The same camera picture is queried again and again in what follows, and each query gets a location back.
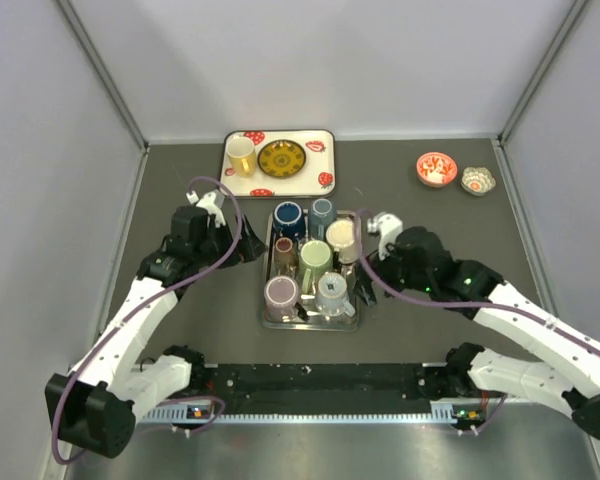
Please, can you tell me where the small flower-shaped bowl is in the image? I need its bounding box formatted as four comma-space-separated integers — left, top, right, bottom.
461, 167, 496, 196

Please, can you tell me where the silver metal tray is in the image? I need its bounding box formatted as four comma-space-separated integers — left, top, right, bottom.
260, 213, 364, 332

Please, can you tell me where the orange patterned bowl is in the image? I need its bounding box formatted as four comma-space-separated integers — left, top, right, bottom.
416, 152, 458, 188

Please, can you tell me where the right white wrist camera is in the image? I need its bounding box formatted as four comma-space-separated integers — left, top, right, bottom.
366, 212, 403, 261

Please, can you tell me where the yellow mug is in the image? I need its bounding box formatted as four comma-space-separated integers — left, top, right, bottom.
225, 136, 257, 177

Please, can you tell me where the cream white mug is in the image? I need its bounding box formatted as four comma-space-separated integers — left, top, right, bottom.
326, 218, 360, 265

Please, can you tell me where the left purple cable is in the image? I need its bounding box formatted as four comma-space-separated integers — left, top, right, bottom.
51, 175, 243, 465

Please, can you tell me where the brown ribbed cup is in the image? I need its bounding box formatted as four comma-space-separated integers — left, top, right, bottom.
273, 237, 298, 275

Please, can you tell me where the light blue mug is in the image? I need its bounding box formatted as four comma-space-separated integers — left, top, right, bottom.
315, 272, 356, 317

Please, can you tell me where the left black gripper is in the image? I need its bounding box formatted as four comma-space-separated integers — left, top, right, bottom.
194, 213, 267, 269

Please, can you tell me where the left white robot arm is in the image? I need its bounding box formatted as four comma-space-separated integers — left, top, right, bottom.
45, 206, 265, 465

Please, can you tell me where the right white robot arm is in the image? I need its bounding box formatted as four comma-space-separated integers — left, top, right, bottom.
354, 213, 600, 441

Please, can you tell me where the grey slotted cable duct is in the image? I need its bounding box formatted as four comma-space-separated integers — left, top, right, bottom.
139, 402, 487, 426

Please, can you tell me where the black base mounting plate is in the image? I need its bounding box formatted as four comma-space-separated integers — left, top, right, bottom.
149, 362, 486, 416

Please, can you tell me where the grey-blue mug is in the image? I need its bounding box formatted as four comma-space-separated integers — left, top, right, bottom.
308, 198, 337, 241

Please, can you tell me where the purple mug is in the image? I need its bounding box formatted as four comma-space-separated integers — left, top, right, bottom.
263, 275, 308, 322

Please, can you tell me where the dark blue mug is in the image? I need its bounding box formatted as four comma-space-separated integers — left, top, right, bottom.
273, 201, 306, 241

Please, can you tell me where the light green mug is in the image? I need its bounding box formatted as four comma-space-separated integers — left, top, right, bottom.
297, 240, 333, 294

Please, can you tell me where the strawberry pattern white tray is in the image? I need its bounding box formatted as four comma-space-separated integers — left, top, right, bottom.
220, 129, 336, 198

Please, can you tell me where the yellow patterned small plate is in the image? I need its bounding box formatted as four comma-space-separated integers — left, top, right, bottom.
257, 139, 307, 179

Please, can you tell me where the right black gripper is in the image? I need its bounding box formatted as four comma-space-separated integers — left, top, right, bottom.
352, 243, 434, 308

